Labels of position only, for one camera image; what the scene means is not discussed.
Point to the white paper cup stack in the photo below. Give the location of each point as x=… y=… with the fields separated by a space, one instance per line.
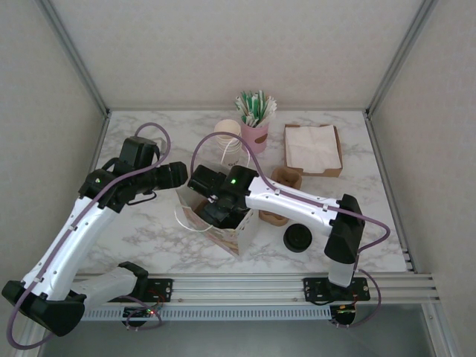
x=227 y=130

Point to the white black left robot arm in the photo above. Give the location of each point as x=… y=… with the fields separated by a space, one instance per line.
x=67 y=241

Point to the patterned paper gift bag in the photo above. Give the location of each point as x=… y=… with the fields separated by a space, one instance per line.
x=245 y=238

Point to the black plastic cup lid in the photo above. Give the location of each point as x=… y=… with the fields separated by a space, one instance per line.
x=297 y=238

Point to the brown cardboard napkin tray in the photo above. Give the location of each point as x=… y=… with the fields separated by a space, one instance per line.
x=331 y=173

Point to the green white sachet stick bundle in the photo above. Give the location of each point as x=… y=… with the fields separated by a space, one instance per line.
x=254 y=106

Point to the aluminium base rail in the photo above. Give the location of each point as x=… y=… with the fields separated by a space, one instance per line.
x=241 y=286

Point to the small circuit board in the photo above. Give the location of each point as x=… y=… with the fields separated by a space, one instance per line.
x=139 y=313
x=344 y=311

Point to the aluminium frame leg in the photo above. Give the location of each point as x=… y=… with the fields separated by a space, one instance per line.
x=437 y=331

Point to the aluminium table side rail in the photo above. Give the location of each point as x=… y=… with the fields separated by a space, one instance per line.
x=96 y=148
x=392 y=186

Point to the aluminium frame post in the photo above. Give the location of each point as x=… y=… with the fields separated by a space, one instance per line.
x=401 y=56
x=74 y=56

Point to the pink holder cup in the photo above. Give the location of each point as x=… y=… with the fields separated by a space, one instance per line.
x=254 y=137

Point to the white napkin stack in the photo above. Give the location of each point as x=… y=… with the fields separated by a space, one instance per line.
x=314 y=147

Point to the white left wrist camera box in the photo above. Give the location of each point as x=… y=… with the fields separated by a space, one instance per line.
x=161 y=143

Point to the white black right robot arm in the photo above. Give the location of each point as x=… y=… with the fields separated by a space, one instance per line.
x=290 y=204

